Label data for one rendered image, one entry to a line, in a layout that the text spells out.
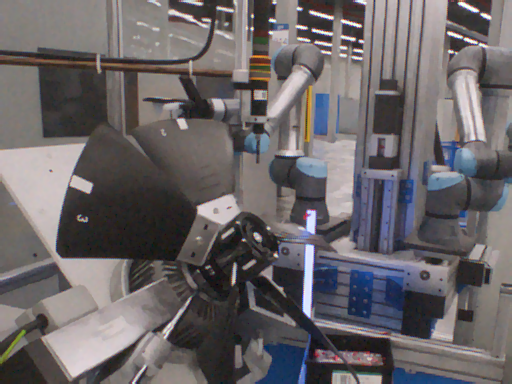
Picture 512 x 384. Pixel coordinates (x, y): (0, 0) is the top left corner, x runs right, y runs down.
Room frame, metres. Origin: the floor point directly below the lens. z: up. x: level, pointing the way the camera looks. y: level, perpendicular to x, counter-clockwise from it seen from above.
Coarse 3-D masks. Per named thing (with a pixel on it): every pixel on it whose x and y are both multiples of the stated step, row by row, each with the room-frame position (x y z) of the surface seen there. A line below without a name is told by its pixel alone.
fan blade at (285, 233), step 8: (264, 216) 1.31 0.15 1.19; (272, 216) 1.33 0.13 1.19; (272, 224) 1.26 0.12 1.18; (280, 224) 1.28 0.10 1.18; (288, 224) 1.30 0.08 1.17; (280, 232) 1.18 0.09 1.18; (288, 232) 1.20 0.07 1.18; (296, 232) 1.23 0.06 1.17; (304, 232) 1.27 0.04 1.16; (280, 240) 1.10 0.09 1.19; (288, 240) 1.12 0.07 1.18; (296, 240) 1.14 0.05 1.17; (304, 240) 1.18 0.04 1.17; (312, 240) 1.22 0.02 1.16; (320, 240) 1.27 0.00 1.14; (328, 248) 1.23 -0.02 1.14
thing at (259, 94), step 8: (256, 80) 1.07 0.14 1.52; (264, 80) 1.07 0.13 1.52; (256, 88) 1.07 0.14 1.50; (264, 88) 1.07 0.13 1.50; (256, 96) 1.07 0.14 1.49; (264, 96) 1.07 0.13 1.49; (256, 104) 1.07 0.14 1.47; (264, 104) 1.07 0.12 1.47; (256, 112) 1.07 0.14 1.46; (264, 112) 1.08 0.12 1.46; (256, 128) 1.07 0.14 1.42; (264, 128) 1.08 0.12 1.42
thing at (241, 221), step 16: (224, 224) 0.98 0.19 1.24; (240, 224) 0.95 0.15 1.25; (256, 224) 1.01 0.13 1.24; (224, 240) 0.94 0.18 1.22; (240, 240) 0.93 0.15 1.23; (256, 240) 0.97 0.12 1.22; (272, 240) 1.01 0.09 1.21; (208, 256) 0.97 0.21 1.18; (224, 256) 0.94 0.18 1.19; (240, 256) 0.93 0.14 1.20; (256, 256) 0.93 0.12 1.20; (272, 256) 0.97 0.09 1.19; (192, 272) 0.94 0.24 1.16; (208, 272) 0.96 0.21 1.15; (224, 272) 0.94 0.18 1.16; (240, 272) 0.94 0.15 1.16; (256, 272) 0.95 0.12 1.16; (208, 288) 0.94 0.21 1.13; (240, 288) 1.00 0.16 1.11
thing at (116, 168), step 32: (96, 128) 0.83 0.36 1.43; (96, 160) 0.81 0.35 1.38; (128, 160) 0.85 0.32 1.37; (96, 192) 0.79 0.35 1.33; (128, 192) 0.83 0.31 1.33; (160, 192) 0.87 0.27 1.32; (64, 224) 0.74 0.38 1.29; (96, 224) 0.78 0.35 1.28; (128, 224) 0.82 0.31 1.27; (160, 224) 0.87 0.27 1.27; (192, 224) 0.91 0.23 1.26; (64, 256) 0.73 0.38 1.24; (96, 256) 0.78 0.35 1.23; (128, 256) 0.82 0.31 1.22; (160, 256) 0.87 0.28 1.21
